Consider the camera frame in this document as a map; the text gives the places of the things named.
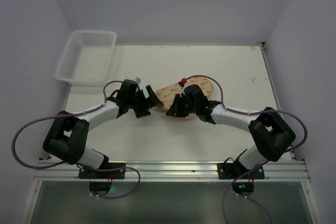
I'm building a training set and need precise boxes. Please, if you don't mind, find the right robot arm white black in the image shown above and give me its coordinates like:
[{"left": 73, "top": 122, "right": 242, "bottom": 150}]
[{"left": 166, "top": 84, "right": 296, "bottom": 177}]

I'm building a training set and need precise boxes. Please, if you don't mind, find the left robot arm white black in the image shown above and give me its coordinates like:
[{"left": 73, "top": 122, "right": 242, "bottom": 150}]
[{"left": 43, "top": 79, "right": 164, "bottom": 170}]

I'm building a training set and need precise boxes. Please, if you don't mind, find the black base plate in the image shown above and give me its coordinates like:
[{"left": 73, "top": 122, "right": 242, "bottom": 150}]
[
  {"left": 217, "top": 158, "right": 265, "bottom": 180},
  {"left": 78, "top": 162, "right": 126, "bottom": 179}
]

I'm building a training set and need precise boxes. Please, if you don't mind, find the aluminium mounting rail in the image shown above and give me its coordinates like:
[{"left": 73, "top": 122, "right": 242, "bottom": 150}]
[{"left": 34, "top": 161, "right": 310, "bottom": 182}]

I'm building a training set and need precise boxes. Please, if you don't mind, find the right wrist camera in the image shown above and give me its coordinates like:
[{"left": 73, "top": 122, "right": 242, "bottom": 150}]
[{"left": 178, "top": 78, "right": 190, "bottom": 95}]

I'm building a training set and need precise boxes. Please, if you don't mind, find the white plastic mesh basket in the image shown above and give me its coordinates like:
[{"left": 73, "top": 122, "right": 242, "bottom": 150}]
[{"left": 55, "top": 30, "right": 117, "bottom": 86}]

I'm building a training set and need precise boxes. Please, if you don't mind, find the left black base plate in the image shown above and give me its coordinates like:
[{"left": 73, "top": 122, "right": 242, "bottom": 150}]
[{"left": 78, "top": 162, "right": 126, "bottom": 179}]

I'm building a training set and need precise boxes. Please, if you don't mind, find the floral mesh laundry bag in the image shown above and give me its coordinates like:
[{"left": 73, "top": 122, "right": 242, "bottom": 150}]
[{"left": 155, "top": 77, "right": 214, "bottom": 113}]

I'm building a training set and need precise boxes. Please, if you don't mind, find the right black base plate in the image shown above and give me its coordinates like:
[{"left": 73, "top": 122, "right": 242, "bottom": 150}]
[{"left": 217, "top": 158, "right": 265, "bottom": 180}]

